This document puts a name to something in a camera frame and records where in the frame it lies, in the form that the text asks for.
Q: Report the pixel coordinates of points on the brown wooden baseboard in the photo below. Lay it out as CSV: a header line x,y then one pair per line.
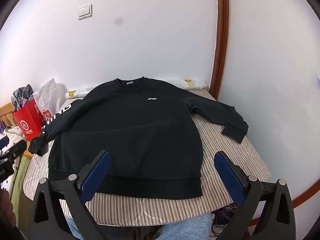
x,y
303,198

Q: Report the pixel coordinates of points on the striped bed cover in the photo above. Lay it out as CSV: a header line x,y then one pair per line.
x,y
225,180

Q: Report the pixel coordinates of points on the blue fluffy cloth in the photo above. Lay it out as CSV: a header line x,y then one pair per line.
x,y
180,227

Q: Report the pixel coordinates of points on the white polka dot cloth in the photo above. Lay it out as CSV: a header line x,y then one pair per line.
x,y
13,133

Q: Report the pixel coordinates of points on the green sheet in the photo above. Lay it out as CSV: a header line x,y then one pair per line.
x,y
21,170

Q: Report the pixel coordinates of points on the white plastic bag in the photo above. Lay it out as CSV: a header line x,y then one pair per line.
x,y
50,92

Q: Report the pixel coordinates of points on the white light switch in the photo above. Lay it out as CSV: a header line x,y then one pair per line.
x,y
85,11

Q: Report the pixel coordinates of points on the black sweatshirt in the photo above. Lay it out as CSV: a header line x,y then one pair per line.
x,y
130,135

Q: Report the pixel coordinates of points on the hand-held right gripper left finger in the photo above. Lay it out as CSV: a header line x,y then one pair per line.
x,y
96,173

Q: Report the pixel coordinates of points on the red paper shopping bag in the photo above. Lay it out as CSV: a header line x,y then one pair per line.
x,y
28,122

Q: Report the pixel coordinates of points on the plaid cloth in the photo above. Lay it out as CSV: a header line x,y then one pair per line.
x,y
21,97

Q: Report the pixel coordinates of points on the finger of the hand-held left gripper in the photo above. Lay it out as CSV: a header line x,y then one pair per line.
x,y
17,150

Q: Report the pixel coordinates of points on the wooden headboard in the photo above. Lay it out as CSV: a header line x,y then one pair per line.
x,y
6,116

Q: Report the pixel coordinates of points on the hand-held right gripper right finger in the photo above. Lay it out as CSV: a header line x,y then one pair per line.
x,y
230,173

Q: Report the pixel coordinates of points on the brown wooden door frame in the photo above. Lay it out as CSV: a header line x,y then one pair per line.
x,y
221,42

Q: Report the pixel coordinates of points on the white printed paper roll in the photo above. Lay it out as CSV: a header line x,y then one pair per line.
x,y
75,93

